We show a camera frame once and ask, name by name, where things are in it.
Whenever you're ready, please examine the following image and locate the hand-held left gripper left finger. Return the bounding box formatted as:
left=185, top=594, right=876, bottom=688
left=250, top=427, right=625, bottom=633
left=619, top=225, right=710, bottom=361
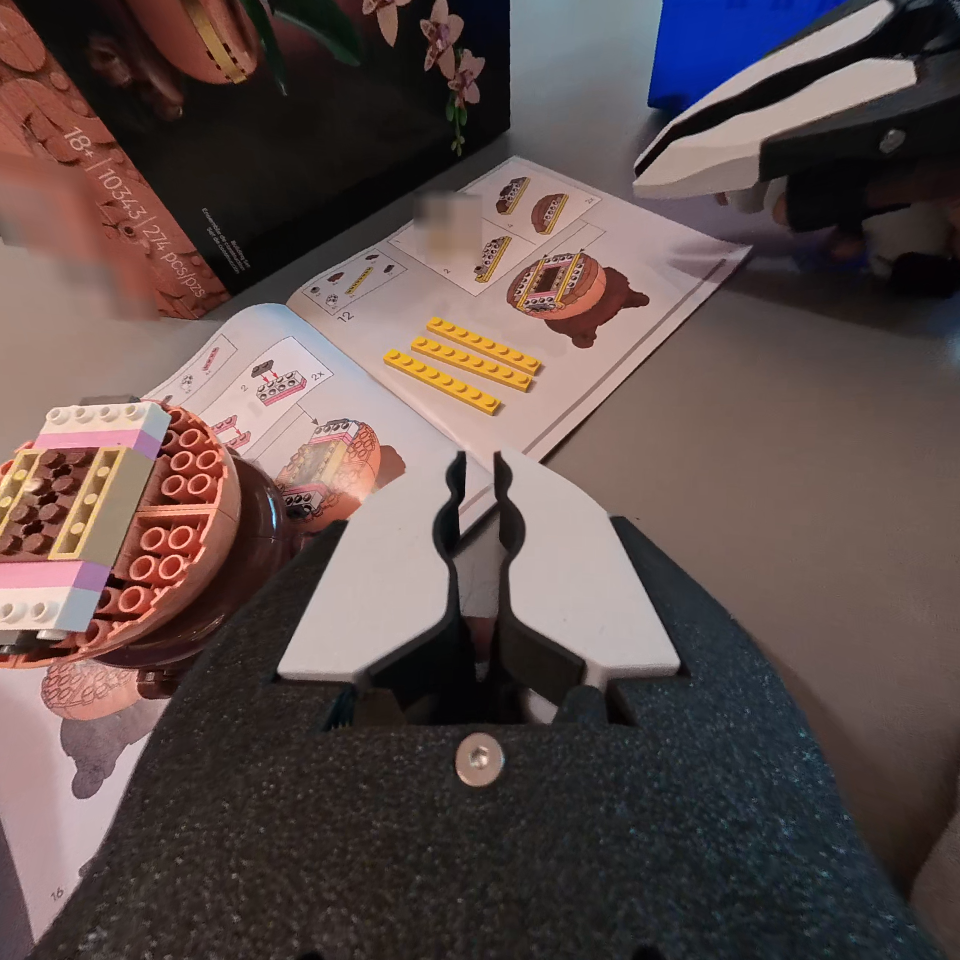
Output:
left=278, top=450, right=466, bottom=685

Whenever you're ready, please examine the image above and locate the black orchid print set box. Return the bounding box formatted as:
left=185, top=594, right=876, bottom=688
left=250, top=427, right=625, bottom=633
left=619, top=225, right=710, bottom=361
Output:
left=0, top=0, right=513, bottom=321

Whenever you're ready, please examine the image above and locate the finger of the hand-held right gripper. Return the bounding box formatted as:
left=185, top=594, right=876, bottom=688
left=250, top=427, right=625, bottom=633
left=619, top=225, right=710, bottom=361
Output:
left=660, top=0, right=939, bottom=141
left=633, top=57, right=921, bottom=201

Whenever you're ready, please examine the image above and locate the brick flowerpot model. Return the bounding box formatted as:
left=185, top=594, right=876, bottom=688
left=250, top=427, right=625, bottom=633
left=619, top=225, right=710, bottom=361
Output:
left=0, top=398, right=309, bottom=676

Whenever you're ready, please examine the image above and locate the blue plastic bin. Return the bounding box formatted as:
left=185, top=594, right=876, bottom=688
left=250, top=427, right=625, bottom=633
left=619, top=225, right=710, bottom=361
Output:
left=648, top=0, right=844, bottom=118

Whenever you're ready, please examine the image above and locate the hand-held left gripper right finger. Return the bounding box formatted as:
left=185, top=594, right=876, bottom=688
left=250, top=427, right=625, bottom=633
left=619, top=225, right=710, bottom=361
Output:
left=495, top=450, right=684, bottom=688

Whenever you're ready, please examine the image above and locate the yellow long brick plate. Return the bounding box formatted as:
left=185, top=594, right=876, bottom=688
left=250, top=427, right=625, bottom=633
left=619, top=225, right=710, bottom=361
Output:
left=384, top=350, right=504, bottom=415
left=426, top=317, right=544, bottom=376
left=410, top=335, right=534, bottom=394

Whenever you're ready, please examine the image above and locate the brick set instruction booklet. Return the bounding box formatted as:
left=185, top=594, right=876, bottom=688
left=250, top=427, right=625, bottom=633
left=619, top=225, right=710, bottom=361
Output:
left=0, top=155, right=751, bottom=909

